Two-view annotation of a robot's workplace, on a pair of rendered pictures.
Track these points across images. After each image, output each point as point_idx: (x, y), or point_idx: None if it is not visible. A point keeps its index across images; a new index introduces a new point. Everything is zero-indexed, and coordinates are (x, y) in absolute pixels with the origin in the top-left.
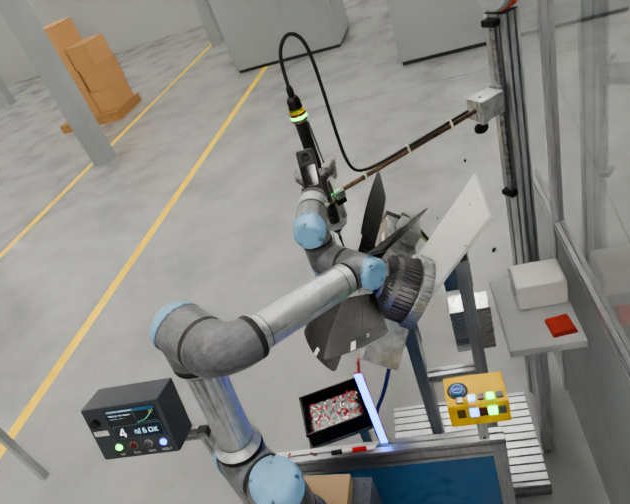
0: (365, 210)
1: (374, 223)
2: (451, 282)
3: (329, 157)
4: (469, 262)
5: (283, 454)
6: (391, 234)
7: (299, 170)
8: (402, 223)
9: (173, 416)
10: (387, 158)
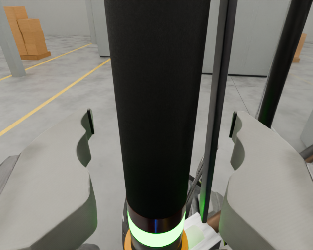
0: (188, 200)
1: (188, 208)
2: None
3: (254, 132)
4: None
5: None
6: (195, 210)
7: (27, 182)
8: (209, 201)
9: None
10: (311, 152)
